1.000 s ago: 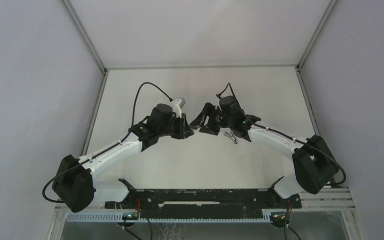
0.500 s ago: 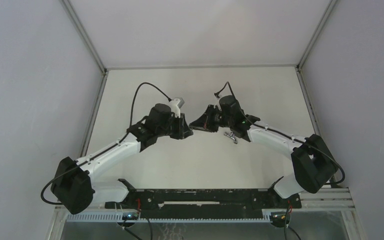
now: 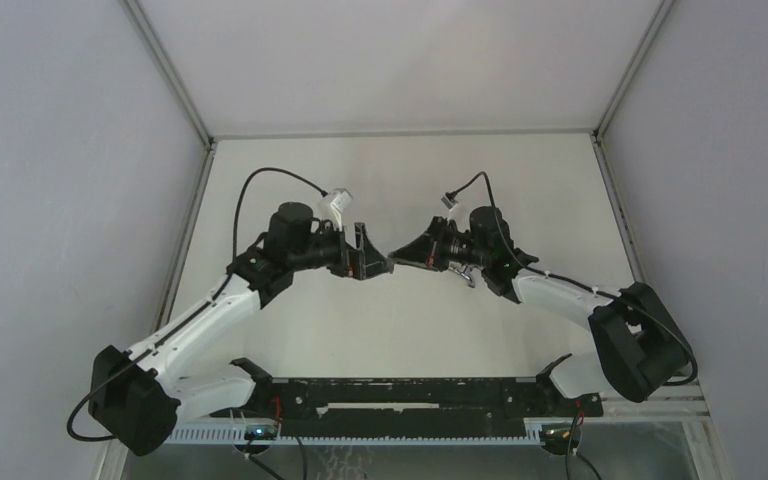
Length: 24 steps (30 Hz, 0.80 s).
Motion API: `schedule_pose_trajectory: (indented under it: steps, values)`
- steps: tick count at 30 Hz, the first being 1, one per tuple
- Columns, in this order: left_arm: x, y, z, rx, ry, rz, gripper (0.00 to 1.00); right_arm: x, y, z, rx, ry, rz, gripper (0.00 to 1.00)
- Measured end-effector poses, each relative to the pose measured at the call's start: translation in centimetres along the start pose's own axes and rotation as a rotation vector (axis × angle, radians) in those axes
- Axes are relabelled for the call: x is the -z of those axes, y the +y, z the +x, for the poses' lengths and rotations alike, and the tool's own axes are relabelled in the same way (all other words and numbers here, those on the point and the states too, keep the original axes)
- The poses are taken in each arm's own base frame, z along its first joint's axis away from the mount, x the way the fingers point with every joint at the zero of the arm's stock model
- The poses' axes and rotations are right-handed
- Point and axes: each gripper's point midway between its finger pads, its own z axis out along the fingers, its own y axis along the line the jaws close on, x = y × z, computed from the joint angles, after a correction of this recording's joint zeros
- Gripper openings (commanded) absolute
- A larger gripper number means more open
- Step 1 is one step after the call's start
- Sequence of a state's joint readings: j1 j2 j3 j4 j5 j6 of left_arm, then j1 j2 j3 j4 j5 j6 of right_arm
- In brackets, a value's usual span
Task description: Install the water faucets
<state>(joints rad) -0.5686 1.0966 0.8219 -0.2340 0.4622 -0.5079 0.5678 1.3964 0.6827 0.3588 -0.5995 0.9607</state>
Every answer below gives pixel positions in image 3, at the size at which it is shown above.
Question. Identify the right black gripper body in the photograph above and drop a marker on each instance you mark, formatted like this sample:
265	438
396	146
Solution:
458	247

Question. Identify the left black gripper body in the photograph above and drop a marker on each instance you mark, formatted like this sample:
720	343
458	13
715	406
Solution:
329	251

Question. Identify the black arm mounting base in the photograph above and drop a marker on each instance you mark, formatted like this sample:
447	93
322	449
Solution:
406	405

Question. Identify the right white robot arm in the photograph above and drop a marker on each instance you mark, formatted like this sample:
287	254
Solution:
637	345

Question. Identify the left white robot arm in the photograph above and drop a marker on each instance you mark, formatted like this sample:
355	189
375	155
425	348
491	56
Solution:
140	394

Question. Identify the left green circuit board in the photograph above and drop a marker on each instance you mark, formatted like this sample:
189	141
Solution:
261	433

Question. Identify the green circuit board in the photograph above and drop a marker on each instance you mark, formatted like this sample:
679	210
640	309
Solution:
557	434
261	433

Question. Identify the right green circuit board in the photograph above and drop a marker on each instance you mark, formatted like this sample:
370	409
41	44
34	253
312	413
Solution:
557	434

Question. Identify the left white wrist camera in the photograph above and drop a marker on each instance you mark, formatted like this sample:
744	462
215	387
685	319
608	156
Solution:
332	206

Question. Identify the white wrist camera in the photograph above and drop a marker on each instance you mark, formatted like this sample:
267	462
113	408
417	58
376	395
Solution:
450	201
332	206

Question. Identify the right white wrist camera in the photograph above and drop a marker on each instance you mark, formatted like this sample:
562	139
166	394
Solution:
450	201

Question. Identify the aluminium enclosure frame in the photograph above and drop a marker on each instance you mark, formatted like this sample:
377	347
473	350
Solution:
200	165

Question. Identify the white slotted cable duct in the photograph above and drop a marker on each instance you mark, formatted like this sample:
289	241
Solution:
205	433

